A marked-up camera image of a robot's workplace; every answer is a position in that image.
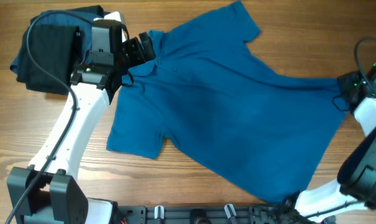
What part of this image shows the black cable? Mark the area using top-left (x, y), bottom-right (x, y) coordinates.
top-left (4, 10), bottom-right (95, 224)
top-left (331, 36), bottom-right (376, 113)

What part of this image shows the left black cable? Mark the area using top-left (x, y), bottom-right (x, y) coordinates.
top-left (4, 10), bottom-right (95, 224)

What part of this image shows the blue polo shirt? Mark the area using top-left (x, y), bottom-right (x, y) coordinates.
top-left (107, 1), bottom-right (345, 203)

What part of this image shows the navy blue folded garment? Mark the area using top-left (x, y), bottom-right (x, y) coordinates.
top-left (24, 9), bottom-right (110, 62)

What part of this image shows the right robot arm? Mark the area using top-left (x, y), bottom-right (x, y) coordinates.
top-left (289, 62), bottom-right (376, 223)

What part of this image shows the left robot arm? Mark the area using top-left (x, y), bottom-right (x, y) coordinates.
top-left (7, 19), bottom-right (155, 223)

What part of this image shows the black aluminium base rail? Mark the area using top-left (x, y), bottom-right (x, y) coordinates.
top-left (118, 204), bottom-right (312, 224)

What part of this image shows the right black cable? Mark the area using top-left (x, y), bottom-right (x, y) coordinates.
top-left (331, 36), bottom-right (376, 113)

